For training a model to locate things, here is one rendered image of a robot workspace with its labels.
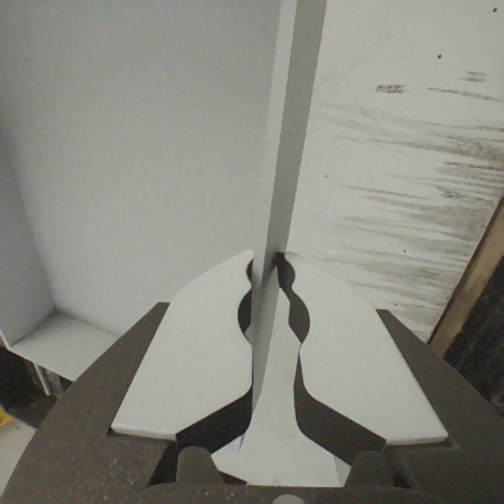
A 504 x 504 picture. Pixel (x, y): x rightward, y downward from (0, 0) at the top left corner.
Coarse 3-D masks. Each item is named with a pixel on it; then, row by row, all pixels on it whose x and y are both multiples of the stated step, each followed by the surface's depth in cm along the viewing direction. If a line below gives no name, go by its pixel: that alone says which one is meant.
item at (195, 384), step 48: (192, 288) 9; (240, 288) 9; (192, 336) 7; (240, 336) 8; (144, 384) 6; (192, 384) 6; (240, 384) 6; (144, 432) 5; (192, 432) 6; (240, 432) 7
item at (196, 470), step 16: (192, 448) 5; (192, 464) 5; (208, 464) 5; (352, 464) 5; (368, 464) 5; (384, 464) 5; (176, 480) 5; (192, 480) 5; (208, 480) 5; (352, 480) 5; (368, 480) 5; (384, 480) 5; (128, 496) 4; (144, 496) 4; (160, 496) 4; (176, 496) 4; (192, 496) 4; (208, 496) 4; (224, 496) 4; (240, 496) 4; (256, 496) 4; (272, 496) 4; (288, 496) 4; (304, 496) 4; (320, 496) 4; (336, 496) 4; (352, 496) 4; (368, 496) 4; (384, 496) 4; (400, 496) 4; (416, 496) 4; (432, 496) 4
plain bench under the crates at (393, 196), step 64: (384, 0) 35; (448, 0) 33; (320, 64) 40; (384, 64) 38; (448, 64) 36; (320, 128) 44; (384, 128) 41; (448, 128) 39; (320, 192) 48; (384, 192) 45; (448, 192) 42; (320, 256) 53; (384, 256) 50; (448, 256) 47; (256, 448) 91; (320, 448) 81
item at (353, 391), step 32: (288, 256) 11; (288, 288) 11; (320, 288) 9; (352, 288) 10; (288, 320) 10; (320, 320) 8; (352, 320) 8; (320, 352) 7; (352, 352) 7; (384, 352) 7; (320, 384) 6; (352, 384) 6; (384, 384) 6; (416, 384) 6; (320, 416) 6; (352, 416) 6; (384, 416) 6; (416, 416) 6; (352, 448) 6; (384, 448) 5
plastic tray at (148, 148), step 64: (0, 0) 14; (64, 0) 13; (128, 0) 12; (192, 0) 11; (256, 0) 11; (320, 0) 9; (0, 64) 16; (64, 64) 15; (128, 64) 14; (192, 64) 13; (256, 64) 12; (0, 128) 18; (64, 128) 16; (128, 128) 15; (192, 128) 14; (256, 128) 13; (0, 192) 19; (64, 192) 19; (128, 192) 17; (192, 192) 16; (256, 192) 14; (0, 256) 20; (64, 256) 22; (128, 256) 19; (192, 256) 18; (256, 256) 11; (0, 320) 21; (64, 320) 25; (128, 320) 23; (256, 320) 12; (256, 384) 18
